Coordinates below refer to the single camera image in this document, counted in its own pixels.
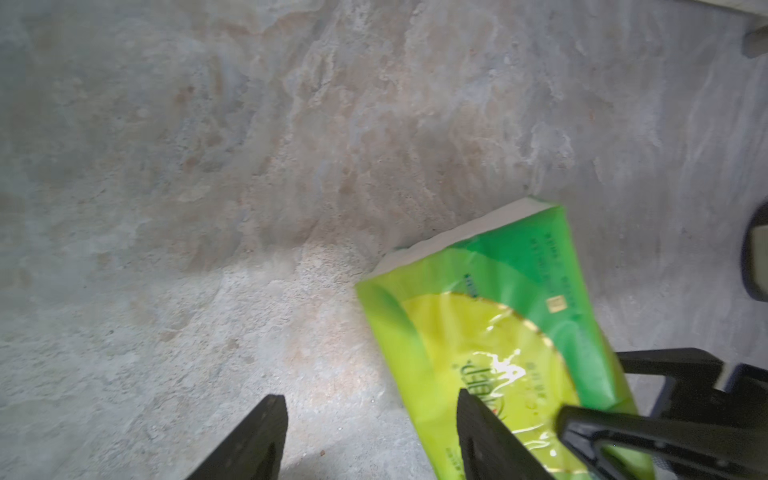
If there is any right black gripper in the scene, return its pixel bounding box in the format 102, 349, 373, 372
556, 348, 767, 479

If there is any green tissue pack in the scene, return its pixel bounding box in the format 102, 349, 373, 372
356, 197, 636, 479

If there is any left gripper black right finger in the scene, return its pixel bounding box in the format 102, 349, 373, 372
456, 389, 553, 480

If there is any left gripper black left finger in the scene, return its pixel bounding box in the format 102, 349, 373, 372
187, 394, 288, 480

